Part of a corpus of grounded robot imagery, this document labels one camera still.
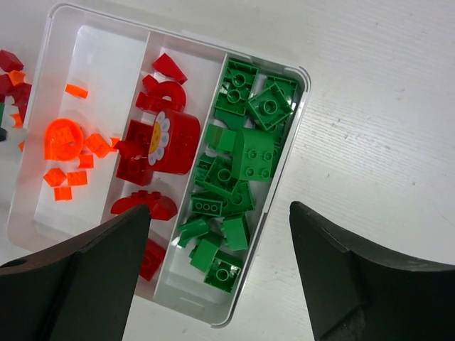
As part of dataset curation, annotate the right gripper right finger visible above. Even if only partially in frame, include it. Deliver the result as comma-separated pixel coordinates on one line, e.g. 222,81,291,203
289,201,454,340

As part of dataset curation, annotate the red semicircle lego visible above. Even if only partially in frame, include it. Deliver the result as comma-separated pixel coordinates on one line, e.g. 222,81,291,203
135,75,187,113

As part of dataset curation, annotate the orange dome lego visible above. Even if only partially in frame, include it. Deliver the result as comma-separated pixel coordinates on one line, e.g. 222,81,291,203
44,118,85,161

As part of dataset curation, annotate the red lego pile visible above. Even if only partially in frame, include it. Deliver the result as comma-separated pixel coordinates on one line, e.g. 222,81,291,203
1,49,32,129

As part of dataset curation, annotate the orange lego pile in tray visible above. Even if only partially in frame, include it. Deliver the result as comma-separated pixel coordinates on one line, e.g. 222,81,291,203
40,81,125,203

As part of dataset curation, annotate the red square lego in tray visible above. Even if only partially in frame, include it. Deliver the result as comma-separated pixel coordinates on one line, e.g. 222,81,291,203
139,239,166,281

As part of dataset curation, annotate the red sloped lego brick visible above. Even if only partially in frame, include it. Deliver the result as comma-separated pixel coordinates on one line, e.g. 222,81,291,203
151,53,188,85

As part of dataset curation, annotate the white three-compartment tray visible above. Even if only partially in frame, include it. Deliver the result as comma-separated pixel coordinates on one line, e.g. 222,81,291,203
6,4,311,328

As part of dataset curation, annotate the red flower print lego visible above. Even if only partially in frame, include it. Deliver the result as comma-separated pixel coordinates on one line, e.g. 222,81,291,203
114,109,200,186

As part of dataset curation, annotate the green lego pile in tray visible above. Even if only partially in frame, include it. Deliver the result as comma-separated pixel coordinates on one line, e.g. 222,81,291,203
177,58,299,293

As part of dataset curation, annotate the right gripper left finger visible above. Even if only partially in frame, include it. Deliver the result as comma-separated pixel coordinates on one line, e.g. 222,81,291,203
1,205,150,340

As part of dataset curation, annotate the red arch lego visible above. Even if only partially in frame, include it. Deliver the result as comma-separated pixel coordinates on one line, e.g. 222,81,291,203
110,190,178,221

